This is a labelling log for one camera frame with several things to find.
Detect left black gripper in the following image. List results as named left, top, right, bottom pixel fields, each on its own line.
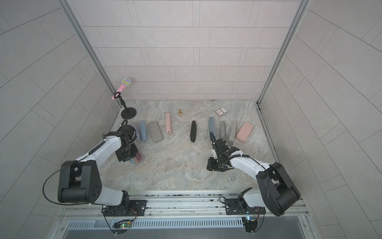
left=118, top=142, right=140, bottom=162

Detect purple fabric glasses case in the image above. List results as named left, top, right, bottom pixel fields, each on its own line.
left=130, top=122, right=141, bottom=142

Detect tan blue glasses case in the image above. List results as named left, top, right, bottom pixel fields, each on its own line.
left=141, top=120, right=147, bottom=142

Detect blue case pink glasses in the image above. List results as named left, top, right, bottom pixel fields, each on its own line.
left=130, top=152, right=144, bottom=165

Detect beige glasses case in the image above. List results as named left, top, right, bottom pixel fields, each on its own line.
left=220, top=120, right=226, bottom=141

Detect black tan case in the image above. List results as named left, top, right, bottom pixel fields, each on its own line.
left=190, top=120, right=197, bottom=142

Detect pink grey case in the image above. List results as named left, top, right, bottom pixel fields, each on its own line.
left=166, top=113, right=172, bottom=135

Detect teal folding glasses case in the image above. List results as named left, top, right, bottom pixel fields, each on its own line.
left=228, top=121, right=237, bottom=145

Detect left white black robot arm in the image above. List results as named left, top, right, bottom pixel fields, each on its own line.
left=42, top=119, right=138, bottom=207

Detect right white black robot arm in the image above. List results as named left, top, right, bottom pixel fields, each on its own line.
left=207, top=132, right=300, bottom=216

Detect black microphone stand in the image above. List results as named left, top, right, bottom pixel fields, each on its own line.
left=113, top=92, right=137, bottom=120

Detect small pink card box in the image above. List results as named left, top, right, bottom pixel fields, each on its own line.
left=215, top=107, right=228, bottom=117

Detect pink toy microphone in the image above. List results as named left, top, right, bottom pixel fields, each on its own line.
left=112, top=78, right=131, bottom=100

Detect right circuit board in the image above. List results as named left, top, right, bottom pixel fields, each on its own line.
left=242, top=217, right=258, bottom=233

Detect circuit board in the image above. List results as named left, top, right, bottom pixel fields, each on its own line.
left=242, top=217, right=258, bottom=233
left=113, top=220, right=133, bottom=229

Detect left circuit board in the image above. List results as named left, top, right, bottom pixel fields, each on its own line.
left=113, top=220, right=133, bottom=229

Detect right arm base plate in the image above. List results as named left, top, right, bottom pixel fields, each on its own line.
left=219, top=197, right=266, bottom=216

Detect aluminium rail frame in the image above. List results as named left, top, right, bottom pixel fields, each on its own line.
left=46, top=191, right=319, bottom=239

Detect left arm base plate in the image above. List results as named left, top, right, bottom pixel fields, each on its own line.
left=101, top=200, right=147, bottom=217

